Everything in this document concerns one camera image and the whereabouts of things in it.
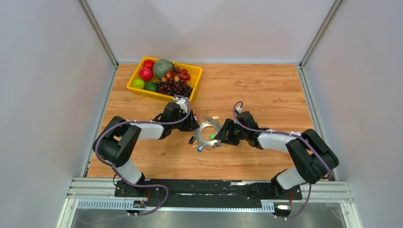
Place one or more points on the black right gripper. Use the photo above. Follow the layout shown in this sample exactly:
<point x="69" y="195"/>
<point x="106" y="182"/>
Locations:
<point x="222" y="134"/>

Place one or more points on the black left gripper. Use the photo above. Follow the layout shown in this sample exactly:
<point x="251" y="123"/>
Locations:
<point x="191" y="123"/>

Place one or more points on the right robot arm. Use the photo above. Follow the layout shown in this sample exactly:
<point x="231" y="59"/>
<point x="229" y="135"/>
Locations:
<point x="312" y="157"/>

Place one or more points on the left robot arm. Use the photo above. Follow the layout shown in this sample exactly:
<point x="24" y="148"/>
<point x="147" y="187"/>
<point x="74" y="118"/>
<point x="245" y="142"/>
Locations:
<point x="115" y="144"/>

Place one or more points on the dark purple grape bunch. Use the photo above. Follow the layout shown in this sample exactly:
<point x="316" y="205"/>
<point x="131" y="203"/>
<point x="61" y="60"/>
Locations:
<point x="172" y="88"/>

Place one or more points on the black key tag lower left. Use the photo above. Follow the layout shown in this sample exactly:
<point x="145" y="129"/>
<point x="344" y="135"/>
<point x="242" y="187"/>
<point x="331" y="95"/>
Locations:
<point x="192" y="139"/>

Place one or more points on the dark green lime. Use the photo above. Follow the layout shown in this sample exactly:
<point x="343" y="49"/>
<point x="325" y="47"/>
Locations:
<point x="151" y="86"/>

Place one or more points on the red grape bunch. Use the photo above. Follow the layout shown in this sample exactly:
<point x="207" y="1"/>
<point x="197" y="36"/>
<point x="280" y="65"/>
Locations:
<point x="177" y="75"/>

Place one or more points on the light green apple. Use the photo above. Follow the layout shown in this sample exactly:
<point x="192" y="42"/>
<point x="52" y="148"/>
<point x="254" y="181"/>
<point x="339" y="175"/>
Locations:
<point x="138" y="83"/>

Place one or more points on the green melon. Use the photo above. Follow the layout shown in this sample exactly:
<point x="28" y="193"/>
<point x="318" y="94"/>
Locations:
<point x="161" y="68"/>

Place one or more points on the red apple lower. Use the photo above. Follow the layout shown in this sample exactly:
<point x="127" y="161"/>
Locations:
<point x="146" y="74"/>

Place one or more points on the red apple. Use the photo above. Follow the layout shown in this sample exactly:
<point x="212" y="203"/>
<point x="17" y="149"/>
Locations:
<point x="148" y="64"/>
<point x="146" y="74"/>

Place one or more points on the red apple upper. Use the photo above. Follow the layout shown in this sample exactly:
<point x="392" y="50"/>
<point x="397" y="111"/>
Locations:
<point x="148" y="64"/>

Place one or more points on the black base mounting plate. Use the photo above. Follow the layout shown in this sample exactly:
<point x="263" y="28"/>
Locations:
<point x="187" y="193"/>

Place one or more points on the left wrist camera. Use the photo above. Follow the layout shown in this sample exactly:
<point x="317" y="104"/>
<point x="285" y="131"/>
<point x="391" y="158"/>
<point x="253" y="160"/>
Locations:
<point x="183" y="103"/>

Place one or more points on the aluminium frame rail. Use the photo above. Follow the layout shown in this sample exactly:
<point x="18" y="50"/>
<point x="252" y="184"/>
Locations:
<point x="98" y="193"/>

